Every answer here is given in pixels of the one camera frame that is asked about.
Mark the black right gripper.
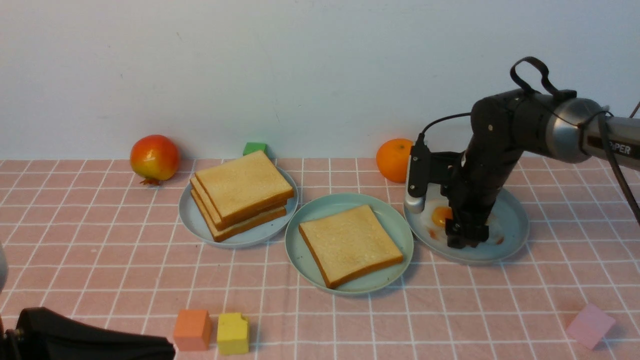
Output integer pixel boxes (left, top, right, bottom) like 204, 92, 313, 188
440, 145, 521, 249

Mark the fried egg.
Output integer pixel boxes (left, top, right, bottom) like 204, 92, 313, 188
485, 213, 505, 246
421, 199, 453, 243

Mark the toast slice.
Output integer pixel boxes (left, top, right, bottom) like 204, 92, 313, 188
189, 177, 270, 230
194, 152, 295, 223
190, 189, 288, 243
298, 204, 404, 290

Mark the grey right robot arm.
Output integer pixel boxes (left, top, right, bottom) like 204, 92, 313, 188
441, 90, 639, 249

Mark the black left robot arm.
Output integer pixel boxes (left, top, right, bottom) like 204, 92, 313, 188
0, 306, 176, 360

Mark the grey blue egg plate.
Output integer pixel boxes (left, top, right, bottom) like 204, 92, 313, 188
403, 184, 530, 265

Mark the teal centre plate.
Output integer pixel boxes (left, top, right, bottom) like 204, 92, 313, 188
285, 193, 414, 296

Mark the orange fruit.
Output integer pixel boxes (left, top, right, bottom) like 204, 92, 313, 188
375, 137, 414, 183

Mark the pink cube block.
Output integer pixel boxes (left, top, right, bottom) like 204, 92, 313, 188
566, 303, 616, 350

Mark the green cube block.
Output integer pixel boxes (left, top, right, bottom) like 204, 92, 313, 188
242, 142, 268, 157

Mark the yellow notched block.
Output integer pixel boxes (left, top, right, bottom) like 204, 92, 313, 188
216, 312, 250, 356

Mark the light blue bread plate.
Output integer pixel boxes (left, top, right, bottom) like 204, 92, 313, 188
178, 166, 302, 249

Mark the orange cube block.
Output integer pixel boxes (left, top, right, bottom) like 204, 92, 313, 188
173, 309, 213, 352

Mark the red yellow pomegranate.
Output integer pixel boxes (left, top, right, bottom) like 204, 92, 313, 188
129, 134, 181, 186

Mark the pink checked tablecloth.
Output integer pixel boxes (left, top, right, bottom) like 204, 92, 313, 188
0, 157, 640, 360

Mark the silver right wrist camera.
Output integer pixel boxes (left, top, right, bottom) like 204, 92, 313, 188
404, 134, 462, 214

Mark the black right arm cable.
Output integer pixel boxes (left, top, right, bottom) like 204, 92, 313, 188
417, 56, 640, 226

